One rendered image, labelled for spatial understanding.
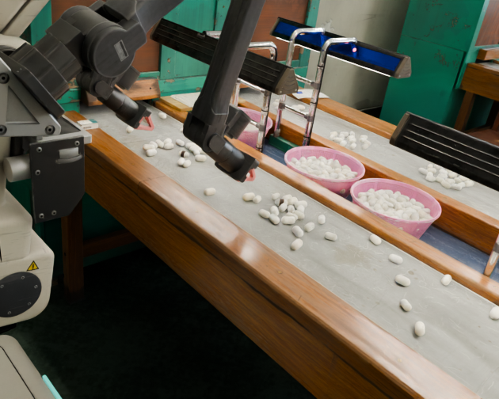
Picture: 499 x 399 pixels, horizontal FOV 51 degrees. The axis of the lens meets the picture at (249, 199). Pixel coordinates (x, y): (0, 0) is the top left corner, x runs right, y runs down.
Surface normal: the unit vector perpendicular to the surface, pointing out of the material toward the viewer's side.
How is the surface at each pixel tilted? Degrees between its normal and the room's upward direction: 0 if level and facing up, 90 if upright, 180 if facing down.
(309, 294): 0
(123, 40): 99
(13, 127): 90
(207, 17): 90
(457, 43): 90
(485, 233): 90
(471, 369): 0
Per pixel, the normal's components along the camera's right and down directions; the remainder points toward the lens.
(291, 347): -0.74, 0.22
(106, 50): 0.72, 0.52
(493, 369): 0.13, -0.87
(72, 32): -0.20, -0.47
